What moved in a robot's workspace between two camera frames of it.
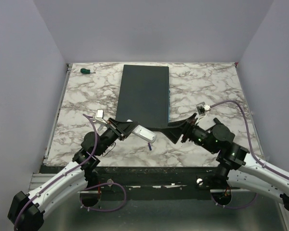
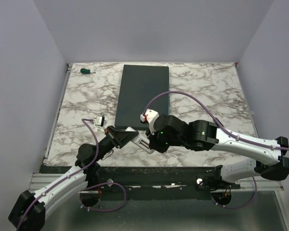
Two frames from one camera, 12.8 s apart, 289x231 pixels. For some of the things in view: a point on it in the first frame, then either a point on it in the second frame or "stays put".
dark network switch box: [144, 96] stays put
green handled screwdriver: [86, 71] stays put
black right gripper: [175, 129] → [153, 143]
